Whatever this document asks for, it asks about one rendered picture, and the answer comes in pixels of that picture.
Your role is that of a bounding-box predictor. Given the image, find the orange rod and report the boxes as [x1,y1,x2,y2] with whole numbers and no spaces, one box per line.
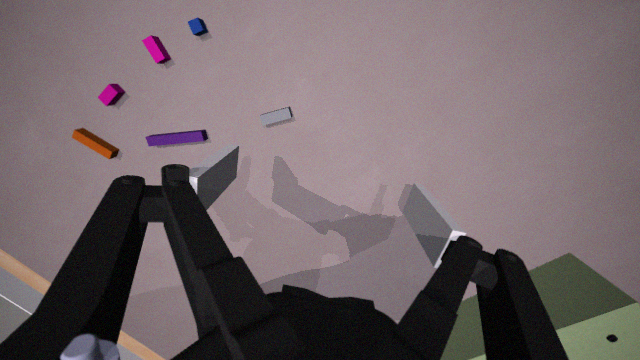
[72,128,119,159]

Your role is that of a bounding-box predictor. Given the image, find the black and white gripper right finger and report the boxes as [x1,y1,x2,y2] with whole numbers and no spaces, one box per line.
[373,183,569,360]

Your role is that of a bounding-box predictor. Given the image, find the small blue cube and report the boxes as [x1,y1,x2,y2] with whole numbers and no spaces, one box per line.
[188,17,208,36]

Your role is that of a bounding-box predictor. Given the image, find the magenta rod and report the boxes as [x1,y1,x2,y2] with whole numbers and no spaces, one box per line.
[98,84,125,106]
[142,35,171,64]

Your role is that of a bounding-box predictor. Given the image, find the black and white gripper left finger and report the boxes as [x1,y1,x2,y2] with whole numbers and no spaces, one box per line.
[0,143,308,360]

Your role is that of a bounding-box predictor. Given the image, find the purple rod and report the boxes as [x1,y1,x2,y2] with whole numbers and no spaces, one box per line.
[145,130,208,146]

